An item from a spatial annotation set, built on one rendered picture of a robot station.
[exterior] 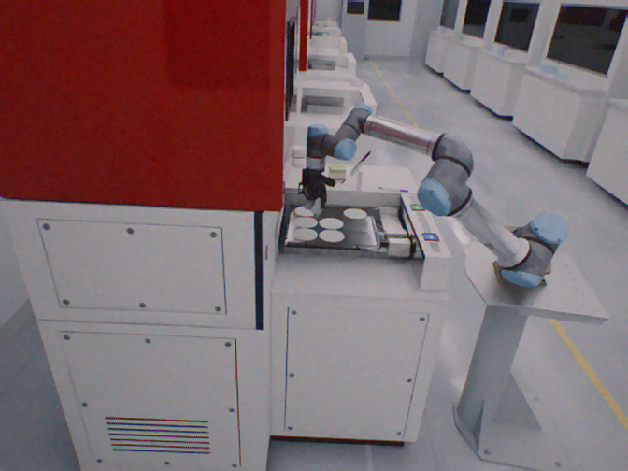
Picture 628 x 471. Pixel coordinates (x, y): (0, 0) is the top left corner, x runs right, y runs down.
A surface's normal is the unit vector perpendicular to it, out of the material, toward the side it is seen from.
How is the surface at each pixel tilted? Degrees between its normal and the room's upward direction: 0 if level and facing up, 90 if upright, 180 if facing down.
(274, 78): 90
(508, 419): 90
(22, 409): 0
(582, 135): 90
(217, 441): 90
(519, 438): 0
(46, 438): 0
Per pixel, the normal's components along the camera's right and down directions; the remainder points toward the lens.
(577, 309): 0.05, -0.88
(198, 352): -0.01, 0.47
